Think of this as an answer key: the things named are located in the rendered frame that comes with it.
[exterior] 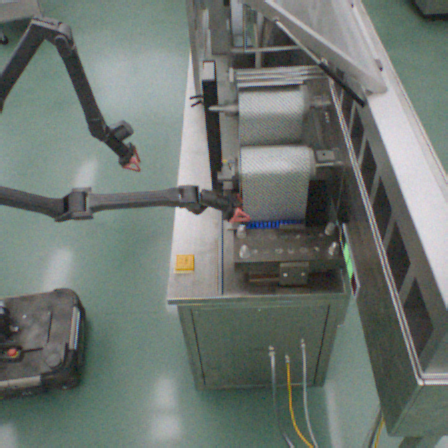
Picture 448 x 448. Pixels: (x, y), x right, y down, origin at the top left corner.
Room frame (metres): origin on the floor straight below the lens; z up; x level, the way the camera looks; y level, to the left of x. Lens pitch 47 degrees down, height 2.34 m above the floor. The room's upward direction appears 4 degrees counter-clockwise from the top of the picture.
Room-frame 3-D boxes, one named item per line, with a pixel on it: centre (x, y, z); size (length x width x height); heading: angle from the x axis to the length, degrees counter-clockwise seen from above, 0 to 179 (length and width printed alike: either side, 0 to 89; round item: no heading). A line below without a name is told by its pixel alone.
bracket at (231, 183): (1.33, -0.04, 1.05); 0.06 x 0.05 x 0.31; 87
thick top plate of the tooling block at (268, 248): (1.10, -0.23, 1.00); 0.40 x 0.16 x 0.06; 87
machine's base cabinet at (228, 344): (2.23, -0.18, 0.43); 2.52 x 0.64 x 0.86; 177
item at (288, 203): (1.22, -0.19, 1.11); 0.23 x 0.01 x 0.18; 87
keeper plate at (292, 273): (1.01, -0.24, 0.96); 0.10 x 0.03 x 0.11; 87
